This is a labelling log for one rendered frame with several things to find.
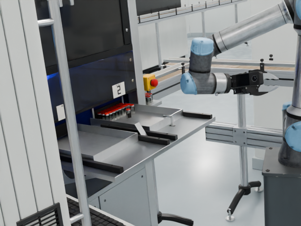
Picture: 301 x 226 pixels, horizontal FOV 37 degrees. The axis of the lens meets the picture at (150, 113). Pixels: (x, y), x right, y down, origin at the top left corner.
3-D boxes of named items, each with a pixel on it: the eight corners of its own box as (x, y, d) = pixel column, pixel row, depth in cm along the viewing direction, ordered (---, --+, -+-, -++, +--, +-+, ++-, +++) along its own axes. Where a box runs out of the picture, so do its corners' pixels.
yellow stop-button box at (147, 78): (137, 90, 232) (135, 76, 230) (145, 86, 238) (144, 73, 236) (148, 91, 228) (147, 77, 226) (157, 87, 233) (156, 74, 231)
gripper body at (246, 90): (247, 74, 170) (217, 74, 166) (258, 71, 161) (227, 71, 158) (247, 95, 169) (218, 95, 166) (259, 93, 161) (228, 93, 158)
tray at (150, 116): (90, 125, 209) (89, 118, 208) (126, 109, 229) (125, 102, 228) (150, 134, 189) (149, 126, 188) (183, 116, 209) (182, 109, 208)
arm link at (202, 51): (194, 34, 161) (191, 65, 165) (189, 39, 151) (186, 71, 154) (216, 36, 160) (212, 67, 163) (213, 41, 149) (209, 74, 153)
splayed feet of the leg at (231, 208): (222, 220, 286) (221, 200, 282) (255, 187, 324) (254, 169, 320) (234, 223, 282) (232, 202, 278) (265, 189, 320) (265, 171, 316)
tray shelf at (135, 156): (23, 159, 180) (23, 155, 180) (132, 110, 233) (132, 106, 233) (115, 182, 152) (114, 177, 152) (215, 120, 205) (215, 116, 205)
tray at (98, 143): (32, 151, 184) (31, 142, 183) (78, 130, 203) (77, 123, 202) (94, 165, 164) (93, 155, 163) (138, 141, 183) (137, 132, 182)
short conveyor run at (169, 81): (133, 112, 236) (129, 83, 231) (110, 110, 245) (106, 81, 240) (199, 81, 287) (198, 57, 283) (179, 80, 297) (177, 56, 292)
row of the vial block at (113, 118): (104, 123, 209) (103, 114, 208) (128, 112, 223) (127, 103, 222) (108, 123, 208) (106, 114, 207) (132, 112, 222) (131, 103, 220)
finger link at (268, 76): (270, 73, 171) (248, 75, 168) (279, 71, 165) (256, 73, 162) (271, 81, 171) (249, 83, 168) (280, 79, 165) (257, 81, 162)
